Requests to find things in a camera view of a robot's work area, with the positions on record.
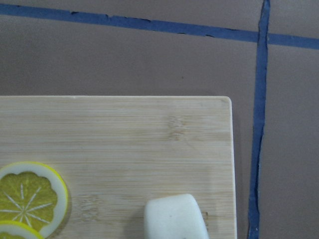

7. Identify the middle lemon slice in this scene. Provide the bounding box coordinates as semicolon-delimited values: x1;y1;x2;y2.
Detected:
0;221;44;239

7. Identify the top lemon slice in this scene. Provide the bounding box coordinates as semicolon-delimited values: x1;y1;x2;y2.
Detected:
0;161;68;239

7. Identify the bamboo cutting board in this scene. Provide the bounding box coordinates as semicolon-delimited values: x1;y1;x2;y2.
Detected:
0;96;237;239

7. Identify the lemon slice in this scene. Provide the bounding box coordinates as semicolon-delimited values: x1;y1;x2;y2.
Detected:
0;161;68;239
0;221;44;239

